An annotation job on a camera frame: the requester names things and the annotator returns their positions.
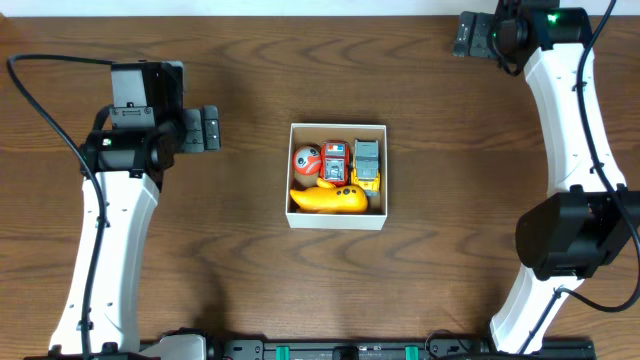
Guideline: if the yellow grey dump truck toy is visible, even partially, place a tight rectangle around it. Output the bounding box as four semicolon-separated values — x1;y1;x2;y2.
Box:
350;139;381;197

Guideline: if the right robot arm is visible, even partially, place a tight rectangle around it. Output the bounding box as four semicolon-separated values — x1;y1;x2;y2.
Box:
453;1;639;359

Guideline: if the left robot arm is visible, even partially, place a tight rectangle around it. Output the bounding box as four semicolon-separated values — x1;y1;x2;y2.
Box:
47;105;220;359

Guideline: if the red toy car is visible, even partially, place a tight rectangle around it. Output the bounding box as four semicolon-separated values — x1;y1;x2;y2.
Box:
320;141;351;187

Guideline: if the left black cable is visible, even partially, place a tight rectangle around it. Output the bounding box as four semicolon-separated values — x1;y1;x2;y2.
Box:
5;53;116;360

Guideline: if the red ball toy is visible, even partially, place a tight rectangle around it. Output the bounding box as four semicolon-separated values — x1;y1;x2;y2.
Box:
292;146;322;176

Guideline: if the white cardboard box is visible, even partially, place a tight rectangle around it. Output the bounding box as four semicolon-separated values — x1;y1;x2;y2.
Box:
285;123;388;230

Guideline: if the orange dinosaur toy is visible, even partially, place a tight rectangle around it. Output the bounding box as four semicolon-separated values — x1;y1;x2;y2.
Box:
289;178;369;214

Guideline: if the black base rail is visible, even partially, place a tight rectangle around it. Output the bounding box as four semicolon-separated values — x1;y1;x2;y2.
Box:
140;328;597;360

